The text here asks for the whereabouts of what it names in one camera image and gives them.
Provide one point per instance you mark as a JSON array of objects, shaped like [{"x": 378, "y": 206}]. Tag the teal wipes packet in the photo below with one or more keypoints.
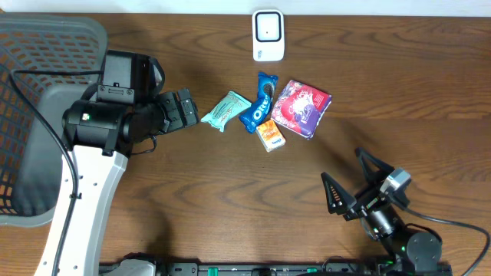
[{"x": 230, "y": 106}]

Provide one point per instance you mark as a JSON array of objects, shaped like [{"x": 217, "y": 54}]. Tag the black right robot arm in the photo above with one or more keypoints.
[{"x": 415, "y": 248}]

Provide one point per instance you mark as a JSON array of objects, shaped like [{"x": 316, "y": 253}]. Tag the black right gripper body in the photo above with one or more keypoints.
[{"x": 369, "y": 201}]

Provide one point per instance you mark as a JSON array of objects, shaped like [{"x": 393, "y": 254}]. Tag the red purple snack packet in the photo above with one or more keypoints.
[{"x": 300, "y": 107}]

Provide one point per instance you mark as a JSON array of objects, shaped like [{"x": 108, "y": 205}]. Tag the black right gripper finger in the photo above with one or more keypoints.
[
  {"x": 338, "y": 199},
  {"x": 374, "y": 169}
]

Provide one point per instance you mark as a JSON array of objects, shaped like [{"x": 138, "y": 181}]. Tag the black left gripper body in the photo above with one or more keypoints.
[{"x": 173, "y": 113}]

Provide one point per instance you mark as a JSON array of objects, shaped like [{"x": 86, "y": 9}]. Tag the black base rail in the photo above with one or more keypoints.
[{"x": 331, "y": 267}]

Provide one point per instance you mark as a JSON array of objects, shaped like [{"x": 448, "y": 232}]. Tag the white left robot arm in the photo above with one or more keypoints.
[{"x": 98, "y": 141}]

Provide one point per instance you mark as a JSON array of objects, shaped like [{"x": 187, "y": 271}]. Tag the blue Oreo packet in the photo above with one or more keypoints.
[{"x": 255, "y": 115}]

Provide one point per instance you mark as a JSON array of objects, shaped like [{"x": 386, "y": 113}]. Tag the orange tissue pack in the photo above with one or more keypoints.
[{"x": 270, "y": 135}]

